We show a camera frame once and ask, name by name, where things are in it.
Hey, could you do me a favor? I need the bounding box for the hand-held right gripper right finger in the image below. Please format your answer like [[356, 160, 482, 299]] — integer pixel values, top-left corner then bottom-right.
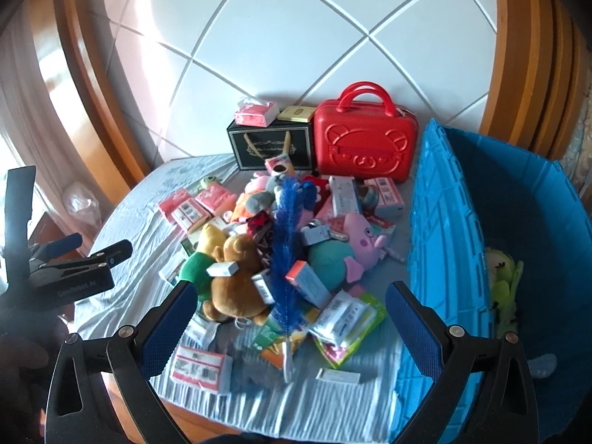
[[385, 280, 539, 444]]

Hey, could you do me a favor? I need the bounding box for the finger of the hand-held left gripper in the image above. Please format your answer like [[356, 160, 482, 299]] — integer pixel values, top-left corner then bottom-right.
[[30, 233, 83, 264], [39, 239, 133, 271]]

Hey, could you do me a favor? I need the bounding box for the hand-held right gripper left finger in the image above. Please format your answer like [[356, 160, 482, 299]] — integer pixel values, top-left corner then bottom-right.
[[44, 280, 199, 444]]

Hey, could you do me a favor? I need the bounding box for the brown teddy bear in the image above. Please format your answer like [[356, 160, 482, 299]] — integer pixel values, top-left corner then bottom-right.
[[202, 233, 275, 323]]

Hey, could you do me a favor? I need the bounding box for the pink pig plush teal body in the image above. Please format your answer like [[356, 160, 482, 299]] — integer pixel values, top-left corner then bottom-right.
[[306, 213, 389, 290]]

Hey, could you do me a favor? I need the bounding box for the blue plastic storage crate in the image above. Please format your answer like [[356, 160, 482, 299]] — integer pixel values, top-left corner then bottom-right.
[[391, 118, 592, 444]]

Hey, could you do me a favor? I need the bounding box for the blue feather duster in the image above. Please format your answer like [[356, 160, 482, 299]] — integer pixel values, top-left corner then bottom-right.
[[269, 177, 307, 384]]

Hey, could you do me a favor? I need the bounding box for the person's left hand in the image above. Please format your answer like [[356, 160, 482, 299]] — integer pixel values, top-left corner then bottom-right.
[[0, 314, 63, 382]]

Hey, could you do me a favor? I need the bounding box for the plain white box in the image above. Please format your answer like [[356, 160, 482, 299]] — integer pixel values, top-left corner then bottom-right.
[[184, 317, 222, 347]]

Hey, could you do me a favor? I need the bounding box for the clear plastic bag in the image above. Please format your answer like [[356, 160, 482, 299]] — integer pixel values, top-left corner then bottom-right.
[[61, 180, 103, 228]]

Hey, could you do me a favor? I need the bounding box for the white box red print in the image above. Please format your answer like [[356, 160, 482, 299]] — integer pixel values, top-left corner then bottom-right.
[[170, 344, 233, 396]]

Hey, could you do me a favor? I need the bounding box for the white green box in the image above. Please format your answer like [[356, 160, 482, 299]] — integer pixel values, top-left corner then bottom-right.
[[158, 249, 191, 284]]

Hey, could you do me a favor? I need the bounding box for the pink tissue pack white label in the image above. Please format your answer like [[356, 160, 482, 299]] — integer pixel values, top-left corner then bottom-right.
[[172, 196, 212, 233]]

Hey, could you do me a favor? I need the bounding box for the small white flat box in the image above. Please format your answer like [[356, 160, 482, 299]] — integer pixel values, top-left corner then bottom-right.
[[316, 369, 361, 386]]

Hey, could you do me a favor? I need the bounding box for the green orange medicine box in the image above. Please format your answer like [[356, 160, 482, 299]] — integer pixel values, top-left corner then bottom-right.
[[252, 307, 322, 368]]

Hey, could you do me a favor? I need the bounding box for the green frog plush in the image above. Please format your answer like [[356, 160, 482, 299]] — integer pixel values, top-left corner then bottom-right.
[[483, 246, 525, 334]]

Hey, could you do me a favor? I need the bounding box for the white box red stripe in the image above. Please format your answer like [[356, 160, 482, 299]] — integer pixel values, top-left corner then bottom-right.
[[370, 215, 397, 241]]

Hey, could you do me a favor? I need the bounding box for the orange white medicine box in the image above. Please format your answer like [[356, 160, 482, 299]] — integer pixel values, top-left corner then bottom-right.
[[285, 261, 332, 310]]

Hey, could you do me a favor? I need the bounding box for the sheer curtain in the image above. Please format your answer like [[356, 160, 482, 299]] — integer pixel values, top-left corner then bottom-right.
[[0, 32, 51, 260]]

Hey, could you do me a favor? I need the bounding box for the pale blue soft toy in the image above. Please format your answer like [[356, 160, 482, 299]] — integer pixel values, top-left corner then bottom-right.
[[528, 354, 559, 379]]

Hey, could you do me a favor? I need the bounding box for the grey white small box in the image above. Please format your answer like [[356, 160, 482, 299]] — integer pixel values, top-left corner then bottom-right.
[[302, 224, 331, 247]]

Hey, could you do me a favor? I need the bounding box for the orange plush toy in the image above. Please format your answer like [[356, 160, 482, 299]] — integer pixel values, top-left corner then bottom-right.
[[230, 193, 253, 223]]

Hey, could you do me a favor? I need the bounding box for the pink white picture box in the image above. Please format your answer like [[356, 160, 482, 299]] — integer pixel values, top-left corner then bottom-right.
[[362, 176, 406, 217]]

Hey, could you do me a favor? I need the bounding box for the pink flat box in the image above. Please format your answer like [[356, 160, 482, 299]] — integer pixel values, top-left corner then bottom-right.
[[317, 194, 347, 236]]

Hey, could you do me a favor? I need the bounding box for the long white box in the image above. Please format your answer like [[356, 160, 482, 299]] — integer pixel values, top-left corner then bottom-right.
[[329, 176, 364, 217]]

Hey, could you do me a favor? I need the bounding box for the grey fluffy plush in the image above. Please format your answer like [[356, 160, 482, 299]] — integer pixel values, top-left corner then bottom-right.
[[245, 189, 276, 213]]

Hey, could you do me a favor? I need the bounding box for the pink rabbit plush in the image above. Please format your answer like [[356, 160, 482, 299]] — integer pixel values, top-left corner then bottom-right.
[[245, 172, 273, 195]]

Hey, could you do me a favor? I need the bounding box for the red bear-embossed suitcase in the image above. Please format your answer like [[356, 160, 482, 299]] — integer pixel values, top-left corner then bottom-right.
[[313, 81, 421, 184]]

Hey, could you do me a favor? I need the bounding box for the black gift box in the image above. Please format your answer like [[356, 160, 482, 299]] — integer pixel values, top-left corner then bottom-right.
[[226, 118, 316, 173]]

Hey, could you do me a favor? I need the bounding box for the gold flat box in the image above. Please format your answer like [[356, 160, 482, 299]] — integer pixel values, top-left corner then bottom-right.
[[277, 105, 316, 124]]

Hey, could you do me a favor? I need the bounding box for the wooden door frame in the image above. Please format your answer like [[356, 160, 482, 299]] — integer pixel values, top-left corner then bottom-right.
[[478, 0, 592, 162], [28, 0, 153, 186]]

